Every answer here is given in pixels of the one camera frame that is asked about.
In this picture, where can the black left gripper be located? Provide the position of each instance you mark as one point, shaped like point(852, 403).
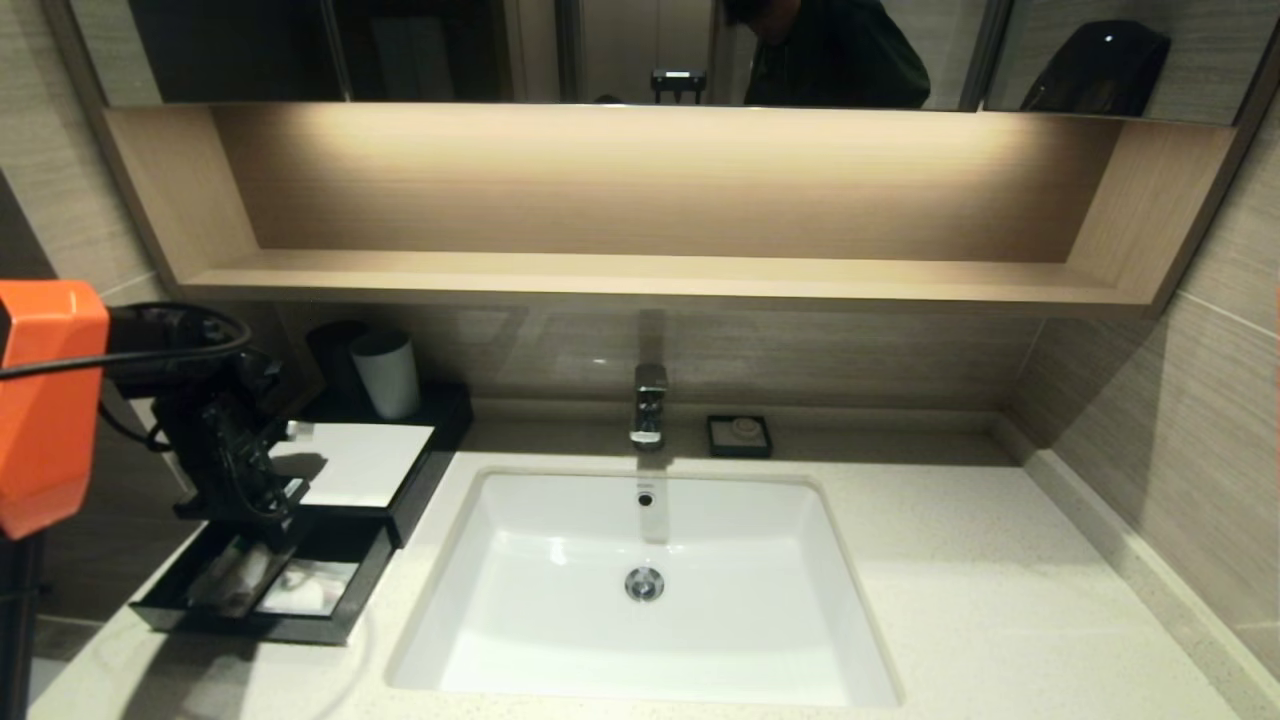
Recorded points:
point(225, 440)

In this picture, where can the black pull-out drawer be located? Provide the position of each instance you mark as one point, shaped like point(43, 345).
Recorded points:
point(345, 540)

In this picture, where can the black amenity drawer box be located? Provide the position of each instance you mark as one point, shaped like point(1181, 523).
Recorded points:
point(447, 418)

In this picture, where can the black cup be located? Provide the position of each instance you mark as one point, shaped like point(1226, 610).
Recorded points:
point(330, 365)

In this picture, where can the white cup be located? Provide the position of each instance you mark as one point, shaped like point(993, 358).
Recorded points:
point(388, 380)

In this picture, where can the chrome sink drain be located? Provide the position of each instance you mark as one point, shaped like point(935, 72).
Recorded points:
point(645, 584)

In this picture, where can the chrome faucet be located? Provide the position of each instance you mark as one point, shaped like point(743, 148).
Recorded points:
point(648, 400)

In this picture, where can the black soap dish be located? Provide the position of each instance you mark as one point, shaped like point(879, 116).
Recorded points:
point(714, 449)

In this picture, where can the round beige soap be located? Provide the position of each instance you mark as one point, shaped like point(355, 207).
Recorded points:
point(745, 430)

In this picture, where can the white sink basin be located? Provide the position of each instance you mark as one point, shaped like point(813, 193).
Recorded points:
point(750, 610)

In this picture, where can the light wooden wall shelf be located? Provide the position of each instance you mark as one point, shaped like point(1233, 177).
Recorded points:
point(650, 277)

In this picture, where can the wall mirror cabinet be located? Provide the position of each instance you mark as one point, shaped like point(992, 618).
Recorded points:
point(950, 50)

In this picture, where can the black wall hair dryer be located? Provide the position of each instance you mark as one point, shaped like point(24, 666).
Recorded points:
point(1099, 72)

